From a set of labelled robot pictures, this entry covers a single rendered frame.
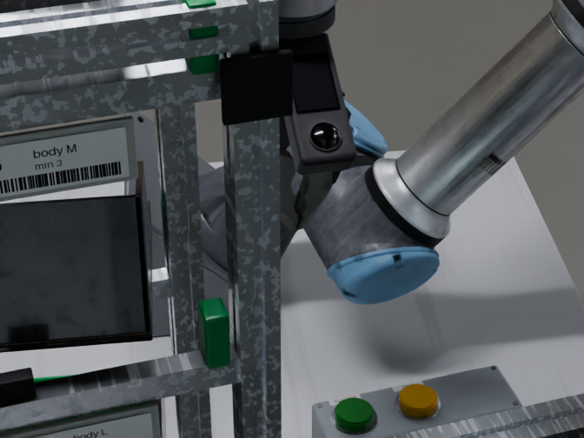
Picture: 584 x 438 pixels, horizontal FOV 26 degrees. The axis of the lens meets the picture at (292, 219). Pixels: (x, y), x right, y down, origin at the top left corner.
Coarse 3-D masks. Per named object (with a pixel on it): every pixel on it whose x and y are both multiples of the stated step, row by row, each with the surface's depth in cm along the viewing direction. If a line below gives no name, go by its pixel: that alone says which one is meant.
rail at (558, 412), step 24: (528, 408) 131; (552, 408) 131; (576, 408) 131; (432, 432) 128; (456, 432) 128; (480, 432) 128; (504, 432) 128; (528, 432) 128; (552, 432) 128; (576, 432) 129
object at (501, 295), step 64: (64, 192) 180; (512, 192) 180; (448, 256) 168; (512, 256) 168; (320, 320) 158; (384, 320) 158; (448, 320) 158; (512, 320) 158; (576, 320) 158; (320, 384) 148; (384, 384) 148; (512, 384) 148; (576, 384) 148
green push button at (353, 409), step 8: (344, 400) 130; (352, 400) 130; (360, 400) 130; (336, 408) 129; (344, 408) 129; (352, 408) 129; (360, 408) 129; (368, 408) 129; (336, 416) 128; (344, 416) 128; (352, 416) 128; (360, 416) 128; (368, 416) 128; (344, 424) 128; (352, 424) 127; (360, 424) 127; (368, 424) 128
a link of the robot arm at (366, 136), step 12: (348, 108) 151; (360, 120) 150; (360, 132) 145; (372, 132) 150; (360, 144) 145; (372, 144) 146; (384, 144) 149; (360, 156) 145; (372, 156) 147; (300, 180) 145; (300, 192) 145
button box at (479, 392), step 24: (408, 384) 134; (432, 384) 134; (456, 384) 134; (480, 384) 134; (504, 384) 134; (312, 408) 131; (384, 408) 131; (456, 408) 131; (480, 408) 131; (504, 408) 131; (312, 432) 133; (336, 432) 128; (360, 432) 128; (384, 432) 128; (408, 432) 128
